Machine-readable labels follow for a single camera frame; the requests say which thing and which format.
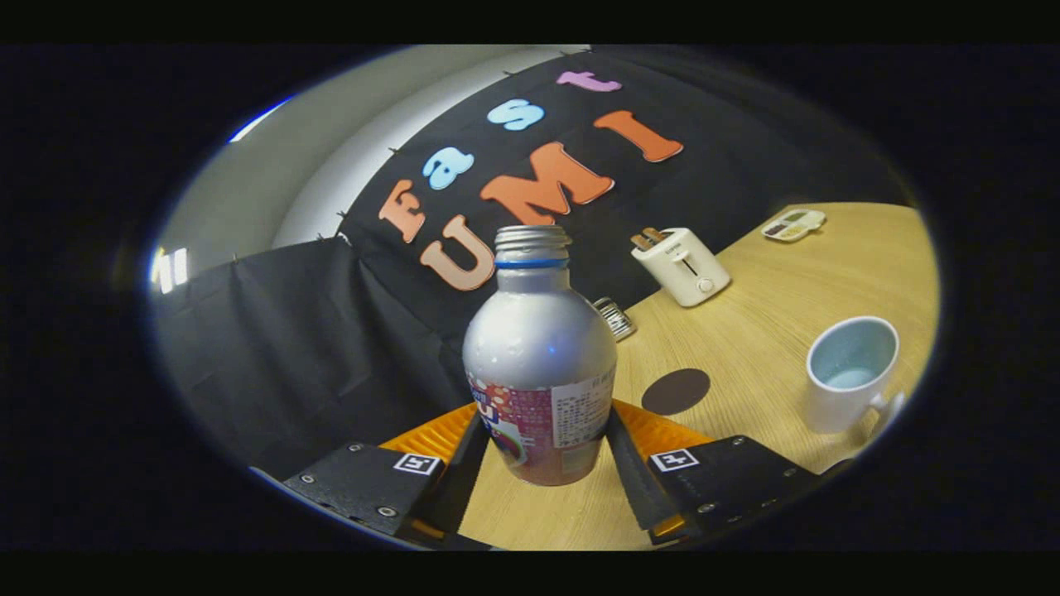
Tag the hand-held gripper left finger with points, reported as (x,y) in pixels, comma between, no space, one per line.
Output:
(464,484)

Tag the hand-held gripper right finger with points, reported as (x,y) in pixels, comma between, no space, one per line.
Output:
(633,484)

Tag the dark brown round coaster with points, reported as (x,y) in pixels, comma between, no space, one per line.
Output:
(676,391)

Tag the silver juice bottle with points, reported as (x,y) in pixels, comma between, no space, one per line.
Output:
(538,348)

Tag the white cup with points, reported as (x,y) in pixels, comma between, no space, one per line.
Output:
(836,406)

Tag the wooden table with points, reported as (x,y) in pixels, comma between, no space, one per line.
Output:
(762,331)

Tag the white toaster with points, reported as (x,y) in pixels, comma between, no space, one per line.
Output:
(687,269)

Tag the brown toast slice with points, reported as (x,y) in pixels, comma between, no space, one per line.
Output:
(648,238)

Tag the ceiling light panel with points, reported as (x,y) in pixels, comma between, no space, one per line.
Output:
(178,266)

